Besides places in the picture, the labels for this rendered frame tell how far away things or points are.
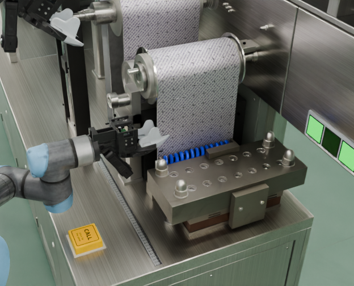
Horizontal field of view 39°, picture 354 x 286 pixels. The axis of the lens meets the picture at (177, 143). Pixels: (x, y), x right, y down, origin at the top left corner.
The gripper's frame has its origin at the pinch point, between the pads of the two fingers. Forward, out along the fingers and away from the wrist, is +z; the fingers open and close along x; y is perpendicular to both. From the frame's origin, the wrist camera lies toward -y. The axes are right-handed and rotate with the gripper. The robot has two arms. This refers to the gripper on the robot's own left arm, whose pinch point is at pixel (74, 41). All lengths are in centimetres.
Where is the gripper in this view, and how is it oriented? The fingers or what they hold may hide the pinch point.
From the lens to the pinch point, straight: 119.8
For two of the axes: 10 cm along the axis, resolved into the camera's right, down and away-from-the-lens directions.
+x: -4.2, -5.2, 7.4
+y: 6.0, -7.8, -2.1
